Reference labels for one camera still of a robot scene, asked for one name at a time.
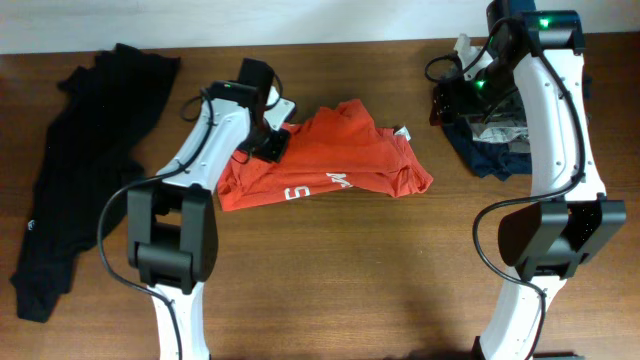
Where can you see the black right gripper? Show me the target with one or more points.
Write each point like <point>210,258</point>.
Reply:
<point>449,98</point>

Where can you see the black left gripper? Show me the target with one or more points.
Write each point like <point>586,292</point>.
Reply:
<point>275,150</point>

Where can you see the orange t-shirt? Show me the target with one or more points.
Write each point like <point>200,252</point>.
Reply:
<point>336,149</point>

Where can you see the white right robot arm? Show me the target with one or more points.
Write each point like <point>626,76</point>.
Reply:
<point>567,218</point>

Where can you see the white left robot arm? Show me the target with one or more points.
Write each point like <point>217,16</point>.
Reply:
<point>172,234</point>

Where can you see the grey patterned garment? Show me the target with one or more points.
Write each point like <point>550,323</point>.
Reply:
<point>514,134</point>

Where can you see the navy blue garment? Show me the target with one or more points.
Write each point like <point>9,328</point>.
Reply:
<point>484,159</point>

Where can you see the black garment on left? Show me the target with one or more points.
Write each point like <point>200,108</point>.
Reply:
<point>111,107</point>

